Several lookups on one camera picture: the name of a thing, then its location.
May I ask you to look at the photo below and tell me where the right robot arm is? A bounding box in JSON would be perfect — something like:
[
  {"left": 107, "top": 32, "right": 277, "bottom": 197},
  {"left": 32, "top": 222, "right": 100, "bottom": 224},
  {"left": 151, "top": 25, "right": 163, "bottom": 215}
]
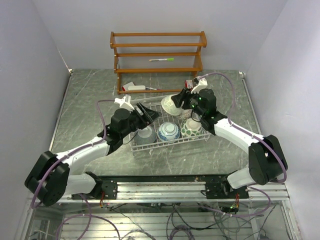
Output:
[{"left": 171, "top": 88, "right": 288, "bottom": 198}]

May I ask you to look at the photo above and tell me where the white wire dish rack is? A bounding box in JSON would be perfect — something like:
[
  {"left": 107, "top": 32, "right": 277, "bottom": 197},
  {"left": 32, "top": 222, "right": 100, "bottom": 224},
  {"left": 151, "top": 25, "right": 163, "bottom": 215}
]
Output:
[{"left": 128, "top": 95, "right": 210, "bottom": 152}]

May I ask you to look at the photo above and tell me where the teal pattern cream bowl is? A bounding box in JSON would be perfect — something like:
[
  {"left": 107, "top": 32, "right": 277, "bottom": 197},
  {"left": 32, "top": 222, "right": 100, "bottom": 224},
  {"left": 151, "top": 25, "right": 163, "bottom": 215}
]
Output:
[{"left": 161, "top": 95, "right": 183, "bottom": 116}]

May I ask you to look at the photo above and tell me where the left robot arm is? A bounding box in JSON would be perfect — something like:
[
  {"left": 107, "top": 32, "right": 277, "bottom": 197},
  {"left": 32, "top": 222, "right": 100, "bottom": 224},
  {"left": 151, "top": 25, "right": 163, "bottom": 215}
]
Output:
[{"left": 24, "top": 103, "right": 161, "bottom": 208}]

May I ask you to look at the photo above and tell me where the red white card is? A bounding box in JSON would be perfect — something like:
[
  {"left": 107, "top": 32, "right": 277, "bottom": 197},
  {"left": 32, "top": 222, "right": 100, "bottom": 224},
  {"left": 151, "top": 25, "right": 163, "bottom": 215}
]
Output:
[{"left": 121, "top": 81, "right": 135, "bottom": 91}]

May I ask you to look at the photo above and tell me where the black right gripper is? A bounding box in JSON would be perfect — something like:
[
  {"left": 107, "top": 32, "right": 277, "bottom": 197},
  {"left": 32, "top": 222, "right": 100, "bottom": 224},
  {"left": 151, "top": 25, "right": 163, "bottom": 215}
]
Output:
[{"left": 172, "top": 87, "right": 205, "bottom": 118}]

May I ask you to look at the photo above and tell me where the purple pattern cream bowl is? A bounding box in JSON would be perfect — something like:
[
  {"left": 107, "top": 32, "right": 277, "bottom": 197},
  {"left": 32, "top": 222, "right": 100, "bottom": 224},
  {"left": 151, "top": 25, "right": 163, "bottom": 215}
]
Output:
[{"left": 177, "top": 109, "right": 192, "bottom": 120}]

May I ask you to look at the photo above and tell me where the blue dotted bowl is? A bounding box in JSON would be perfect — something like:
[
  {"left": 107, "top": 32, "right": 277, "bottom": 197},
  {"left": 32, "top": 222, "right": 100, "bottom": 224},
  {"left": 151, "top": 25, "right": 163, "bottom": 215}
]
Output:
[{"left": 134, "top": 126, "right": 157, "bottom": 146}]

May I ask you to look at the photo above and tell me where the aluminium mounting rail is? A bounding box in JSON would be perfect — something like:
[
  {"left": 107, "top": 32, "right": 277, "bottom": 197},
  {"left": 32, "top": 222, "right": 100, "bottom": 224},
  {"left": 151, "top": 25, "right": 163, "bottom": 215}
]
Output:
[{"left": 24, "top": 179, "right": 291, "bottom": 203}]

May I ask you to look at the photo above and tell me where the green capped marker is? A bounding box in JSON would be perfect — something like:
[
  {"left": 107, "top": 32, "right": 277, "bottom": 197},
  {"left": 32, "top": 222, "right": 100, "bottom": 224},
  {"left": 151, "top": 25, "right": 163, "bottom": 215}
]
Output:
[{"left": 149, "top": 57, "right": 174, "bottom": 62}]

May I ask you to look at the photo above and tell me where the white rectangular eraser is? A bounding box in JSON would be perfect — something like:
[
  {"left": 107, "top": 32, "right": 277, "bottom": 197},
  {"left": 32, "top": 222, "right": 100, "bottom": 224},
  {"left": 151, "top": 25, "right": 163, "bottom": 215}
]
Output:
[{"left": 128, "top": 85, "right": 146, "bottom": 91}]

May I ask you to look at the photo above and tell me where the red white small box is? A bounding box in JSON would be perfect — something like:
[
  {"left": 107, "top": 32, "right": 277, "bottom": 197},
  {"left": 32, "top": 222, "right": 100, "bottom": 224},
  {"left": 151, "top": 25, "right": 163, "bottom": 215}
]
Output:
[{"left": 184, "top": 79, "right": 194, "bottom": 89}]

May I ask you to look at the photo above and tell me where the blue floral white bowl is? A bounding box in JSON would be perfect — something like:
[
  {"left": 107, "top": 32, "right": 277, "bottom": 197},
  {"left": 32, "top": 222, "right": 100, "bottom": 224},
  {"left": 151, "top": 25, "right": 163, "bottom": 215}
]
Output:
[{"left": 157, "top": 122, "right": 181, "bottom": 142}]

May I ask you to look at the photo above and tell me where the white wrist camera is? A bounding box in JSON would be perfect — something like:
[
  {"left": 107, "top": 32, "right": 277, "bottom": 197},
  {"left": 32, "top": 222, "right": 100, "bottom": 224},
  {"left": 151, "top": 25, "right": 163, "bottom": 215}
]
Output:
[
  {"left": 114, "top": 94, "right": 135, "bottom": 112},
  {"left": 191, "top": 76, "right": 208, "bottom": 94}
]

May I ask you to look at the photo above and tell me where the green leaf pattern bowl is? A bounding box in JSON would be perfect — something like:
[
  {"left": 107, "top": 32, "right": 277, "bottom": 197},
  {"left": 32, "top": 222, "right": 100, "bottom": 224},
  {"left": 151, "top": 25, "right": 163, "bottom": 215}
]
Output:
[{"left": 180, "top": 118, "right": 203, "bottom": 139}]

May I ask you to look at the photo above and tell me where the red tipped pen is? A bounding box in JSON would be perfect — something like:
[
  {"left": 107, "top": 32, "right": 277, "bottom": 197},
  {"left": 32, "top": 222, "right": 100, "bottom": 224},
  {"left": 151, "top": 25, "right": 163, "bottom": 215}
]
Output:
[{"left": 145, "top": 87, "right": 160, "bottom": 91}]

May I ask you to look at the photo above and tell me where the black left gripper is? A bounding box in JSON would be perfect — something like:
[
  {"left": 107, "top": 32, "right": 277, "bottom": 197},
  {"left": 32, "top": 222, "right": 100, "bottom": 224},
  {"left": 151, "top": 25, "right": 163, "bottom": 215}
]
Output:
[{"left": 120, "top": 101, "right": 162, "bottom": 138}]

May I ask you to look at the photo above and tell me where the wooden shelf rack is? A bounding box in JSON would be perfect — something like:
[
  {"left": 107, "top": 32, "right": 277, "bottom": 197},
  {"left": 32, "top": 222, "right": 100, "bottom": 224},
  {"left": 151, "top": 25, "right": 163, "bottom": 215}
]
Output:
[{"left": 109, "top": 31, "right": 208, "bottom": 95}]

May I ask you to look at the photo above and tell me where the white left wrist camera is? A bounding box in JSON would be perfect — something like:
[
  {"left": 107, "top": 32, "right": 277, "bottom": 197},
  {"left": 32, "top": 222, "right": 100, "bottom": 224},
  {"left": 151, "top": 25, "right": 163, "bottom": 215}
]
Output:
[{"left": 114, "top": 94, "right": 135, "bottom": 112}]

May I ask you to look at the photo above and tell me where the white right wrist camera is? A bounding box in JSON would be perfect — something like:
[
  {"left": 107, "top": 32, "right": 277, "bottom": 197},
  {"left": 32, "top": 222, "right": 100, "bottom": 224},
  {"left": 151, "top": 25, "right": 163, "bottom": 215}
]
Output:
[{"left": 191, "top": 76, "right": 208, "bottom": 94}]

